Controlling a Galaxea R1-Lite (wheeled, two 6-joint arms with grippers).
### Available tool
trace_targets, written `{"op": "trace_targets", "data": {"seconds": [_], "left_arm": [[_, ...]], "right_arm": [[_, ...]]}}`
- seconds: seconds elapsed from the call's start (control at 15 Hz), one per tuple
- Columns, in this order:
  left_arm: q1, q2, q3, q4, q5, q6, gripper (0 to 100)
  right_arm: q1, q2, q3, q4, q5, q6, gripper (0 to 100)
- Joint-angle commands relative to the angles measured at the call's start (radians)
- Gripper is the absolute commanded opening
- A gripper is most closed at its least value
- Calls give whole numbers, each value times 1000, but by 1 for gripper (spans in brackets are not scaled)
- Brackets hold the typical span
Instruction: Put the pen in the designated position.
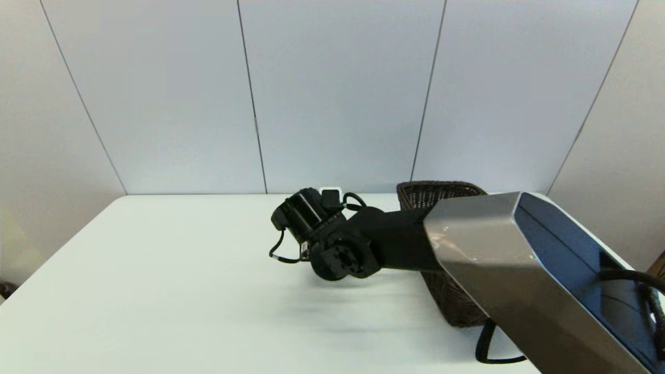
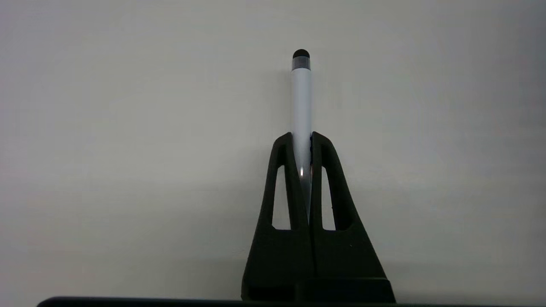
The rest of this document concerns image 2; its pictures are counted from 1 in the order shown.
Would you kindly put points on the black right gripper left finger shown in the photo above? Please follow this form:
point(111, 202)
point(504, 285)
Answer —
point(277, 260)

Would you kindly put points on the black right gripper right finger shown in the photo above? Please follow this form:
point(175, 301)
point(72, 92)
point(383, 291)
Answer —
point(345, 260)

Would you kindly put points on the white stylus pen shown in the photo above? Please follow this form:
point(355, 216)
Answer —
point(301, 102)

